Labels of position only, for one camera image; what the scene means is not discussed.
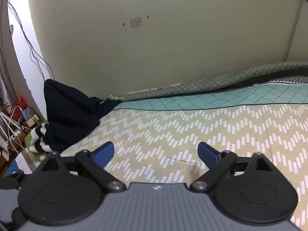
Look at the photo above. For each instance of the red bag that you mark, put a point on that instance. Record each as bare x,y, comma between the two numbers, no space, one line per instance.
22,103

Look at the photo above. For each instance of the blue box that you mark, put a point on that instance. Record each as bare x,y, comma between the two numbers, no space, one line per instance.
27,114

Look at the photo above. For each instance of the beige chevron bed sheet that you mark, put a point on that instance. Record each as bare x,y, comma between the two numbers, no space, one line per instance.
182,127

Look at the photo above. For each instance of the small wall sticker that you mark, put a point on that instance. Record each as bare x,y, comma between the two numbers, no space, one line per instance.
136,22

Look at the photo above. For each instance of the grey metal pipe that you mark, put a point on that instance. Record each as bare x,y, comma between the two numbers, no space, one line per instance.
4,89

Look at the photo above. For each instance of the dark navy garment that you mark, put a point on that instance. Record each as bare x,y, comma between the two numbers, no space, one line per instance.
69,115

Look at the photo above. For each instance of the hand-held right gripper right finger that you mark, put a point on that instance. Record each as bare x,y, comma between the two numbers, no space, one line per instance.
207,156

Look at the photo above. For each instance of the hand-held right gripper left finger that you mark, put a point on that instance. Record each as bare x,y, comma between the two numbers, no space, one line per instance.
104,156

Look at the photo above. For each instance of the green knit sweater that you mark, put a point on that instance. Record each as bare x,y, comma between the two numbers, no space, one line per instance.
30,141

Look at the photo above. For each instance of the navy white striped garment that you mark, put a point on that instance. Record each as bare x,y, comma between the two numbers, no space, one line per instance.
43,136

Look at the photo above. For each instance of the grey diamond quilt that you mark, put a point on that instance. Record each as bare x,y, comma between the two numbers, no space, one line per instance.
240,78

